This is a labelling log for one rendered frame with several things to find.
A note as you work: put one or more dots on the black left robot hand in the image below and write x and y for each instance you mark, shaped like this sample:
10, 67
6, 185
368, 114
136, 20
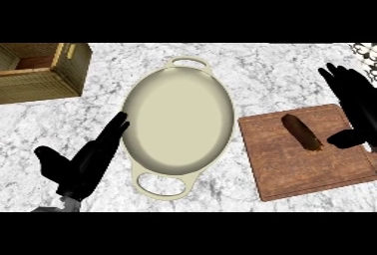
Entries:
87, 159

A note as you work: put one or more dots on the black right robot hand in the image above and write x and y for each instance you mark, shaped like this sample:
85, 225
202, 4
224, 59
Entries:
353, 99

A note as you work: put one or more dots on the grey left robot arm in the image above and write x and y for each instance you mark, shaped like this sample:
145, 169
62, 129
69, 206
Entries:
60, 205

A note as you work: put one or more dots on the brown wooden cutting board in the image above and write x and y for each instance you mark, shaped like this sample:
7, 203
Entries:
306, 156

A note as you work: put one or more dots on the cream oval pot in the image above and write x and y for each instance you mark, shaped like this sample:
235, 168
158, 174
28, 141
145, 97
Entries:
177, 119

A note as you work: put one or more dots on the black and white patterned object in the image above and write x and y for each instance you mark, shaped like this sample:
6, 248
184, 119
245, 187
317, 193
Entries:
365, 56

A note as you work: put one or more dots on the open wooden drawer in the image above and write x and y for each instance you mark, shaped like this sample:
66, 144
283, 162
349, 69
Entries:
41, 71

